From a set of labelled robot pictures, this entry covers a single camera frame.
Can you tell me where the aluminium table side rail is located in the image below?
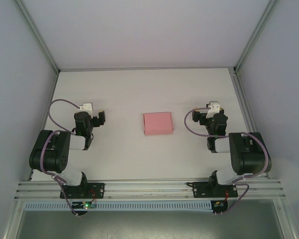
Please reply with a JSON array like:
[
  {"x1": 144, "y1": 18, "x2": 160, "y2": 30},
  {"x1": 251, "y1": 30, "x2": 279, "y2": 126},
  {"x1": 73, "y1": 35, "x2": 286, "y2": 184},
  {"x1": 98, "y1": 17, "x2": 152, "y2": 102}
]
[
  {"x1": 228, "y1": 69, "x2": 270, "y2": 179},
  {"x1": 27, "y1": 72, "x2": 60, "y2": 182}
]

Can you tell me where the white slotted cable duct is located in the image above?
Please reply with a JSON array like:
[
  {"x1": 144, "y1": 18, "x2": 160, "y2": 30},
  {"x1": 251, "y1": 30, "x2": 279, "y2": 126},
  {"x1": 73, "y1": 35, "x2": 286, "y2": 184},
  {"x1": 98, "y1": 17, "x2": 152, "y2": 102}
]
[{"x1": 23, "y1": 201, "x2": 213, "y2": 213}]

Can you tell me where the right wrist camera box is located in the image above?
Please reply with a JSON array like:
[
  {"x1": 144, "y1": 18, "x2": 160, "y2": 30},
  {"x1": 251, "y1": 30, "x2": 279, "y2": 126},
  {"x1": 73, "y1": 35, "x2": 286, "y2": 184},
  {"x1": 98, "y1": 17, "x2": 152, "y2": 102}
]
[{"x1": 205, "y1": 100, "x2": 220, "y2": 120}]

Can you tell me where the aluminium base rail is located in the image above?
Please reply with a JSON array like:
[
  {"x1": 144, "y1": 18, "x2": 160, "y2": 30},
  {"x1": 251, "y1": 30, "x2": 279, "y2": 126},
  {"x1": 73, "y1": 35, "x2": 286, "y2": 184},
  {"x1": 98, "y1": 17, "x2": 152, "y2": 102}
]
[{"x1": 13, "y1": 178, "x2": 288, "y2": 201}]

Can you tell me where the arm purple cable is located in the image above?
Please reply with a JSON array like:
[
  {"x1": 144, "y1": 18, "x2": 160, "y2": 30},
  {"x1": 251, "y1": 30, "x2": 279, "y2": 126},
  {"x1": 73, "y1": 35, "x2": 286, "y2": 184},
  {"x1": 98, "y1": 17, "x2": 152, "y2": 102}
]
[
  {"x1": 184, "y1": 105, "x2": 272, "y2": 218},
  {"x1": 39, "y1": 99, "x2": 82, "y2": 218}
]

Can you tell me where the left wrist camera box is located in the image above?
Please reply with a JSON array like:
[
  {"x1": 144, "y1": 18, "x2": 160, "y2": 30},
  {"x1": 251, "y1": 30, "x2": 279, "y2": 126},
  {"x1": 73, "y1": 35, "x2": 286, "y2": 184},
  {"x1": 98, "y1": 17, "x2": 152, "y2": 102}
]
[{"x1": 79, "y1": 102, "x2": 94, "y2": 116}]

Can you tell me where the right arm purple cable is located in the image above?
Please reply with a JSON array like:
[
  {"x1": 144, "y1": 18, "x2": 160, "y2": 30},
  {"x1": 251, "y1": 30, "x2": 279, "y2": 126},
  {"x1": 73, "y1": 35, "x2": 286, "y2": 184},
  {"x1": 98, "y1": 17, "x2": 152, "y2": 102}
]
[{"x1": 184, "y1": 105, "x2": 272, "y2": 218}]

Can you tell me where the aluminium frame post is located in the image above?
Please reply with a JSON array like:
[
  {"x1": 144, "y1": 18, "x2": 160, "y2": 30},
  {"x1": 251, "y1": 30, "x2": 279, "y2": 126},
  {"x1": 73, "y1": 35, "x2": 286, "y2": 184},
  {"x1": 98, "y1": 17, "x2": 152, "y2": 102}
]
[
  {"x1": 233, "y1": 0, "x2": 277, "y2": 73},
  {"x1": 14, "y1": 0, "x2": 60, "y2": 75}
]

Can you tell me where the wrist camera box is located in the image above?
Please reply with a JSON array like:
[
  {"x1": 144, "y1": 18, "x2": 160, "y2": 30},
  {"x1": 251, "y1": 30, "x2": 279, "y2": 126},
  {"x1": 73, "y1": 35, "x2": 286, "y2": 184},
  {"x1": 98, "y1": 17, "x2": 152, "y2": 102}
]
[
  {"x1": 205, "y1": 100, "x2": 220, "y2": 120},
  {"x1": 79, "y1": 102, "x2": 94, "y2": 116}
]

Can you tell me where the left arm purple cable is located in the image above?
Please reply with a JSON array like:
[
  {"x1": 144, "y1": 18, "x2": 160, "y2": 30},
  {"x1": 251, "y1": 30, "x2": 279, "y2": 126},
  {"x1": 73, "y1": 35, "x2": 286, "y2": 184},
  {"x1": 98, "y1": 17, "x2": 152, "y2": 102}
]
[{"x1": 39, "y1": 99, "x2": 82, "y2": 218}]

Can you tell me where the circuit board with green light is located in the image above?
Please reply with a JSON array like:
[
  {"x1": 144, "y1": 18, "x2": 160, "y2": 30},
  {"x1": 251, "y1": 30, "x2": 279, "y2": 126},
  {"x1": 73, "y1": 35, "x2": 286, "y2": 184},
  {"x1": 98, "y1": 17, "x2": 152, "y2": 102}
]
[{"x1": 73, "y1": 202, "x2": 97, "y2": 210}]

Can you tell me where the aluminium frame crossbar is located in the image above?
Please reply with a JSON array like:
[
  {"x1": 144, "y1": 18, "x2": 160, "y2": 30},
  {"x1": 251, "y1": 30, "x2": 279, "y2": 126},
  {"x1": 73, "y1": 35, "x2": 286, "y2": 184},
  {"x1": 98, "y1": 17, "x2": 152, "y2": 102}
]
[{"x1": 57, "y1": 66, "x2": 236, "y2": 73}]

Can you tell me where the pink paper box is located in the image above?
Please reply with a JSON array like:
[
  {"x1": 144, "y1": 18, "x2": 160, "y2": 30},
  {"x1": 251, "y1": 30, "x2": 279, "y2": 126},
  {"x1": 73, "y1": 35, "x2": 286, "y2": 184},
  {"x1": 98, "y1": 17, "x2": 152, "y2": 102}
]
[{"x1": 142, "y1": 111, "x2": 174, "y2": 136}]

